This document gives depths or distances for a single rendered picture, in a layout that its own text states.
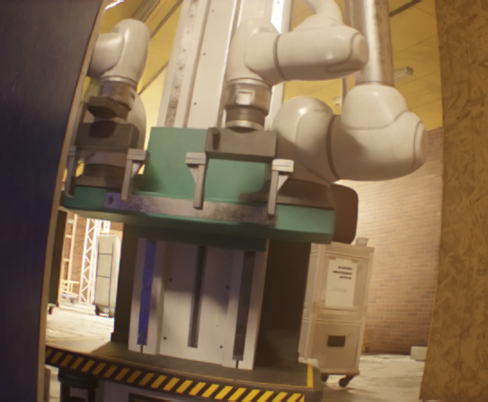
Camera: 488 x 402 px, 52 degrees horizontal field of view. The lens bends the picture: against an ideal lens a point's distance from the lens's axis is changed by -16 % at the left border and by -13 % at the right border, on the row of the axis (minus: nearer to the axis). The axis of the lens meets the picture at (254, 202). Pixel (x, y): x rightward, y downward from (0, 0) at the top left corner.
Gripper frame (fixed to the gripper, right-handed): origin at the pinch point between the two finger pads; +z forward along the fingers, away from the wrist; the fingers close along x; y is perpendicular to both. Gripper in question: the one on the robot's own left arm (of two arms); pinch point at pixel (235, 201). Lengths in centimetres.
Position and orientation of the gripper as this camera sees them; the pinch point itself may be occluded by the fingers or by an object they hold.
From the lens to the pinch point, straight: 107.0
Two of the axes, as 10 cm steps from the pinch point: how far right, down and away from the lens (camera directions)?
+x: 9.9, 0.9, -1.1
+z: -1.1, 9.8, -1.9
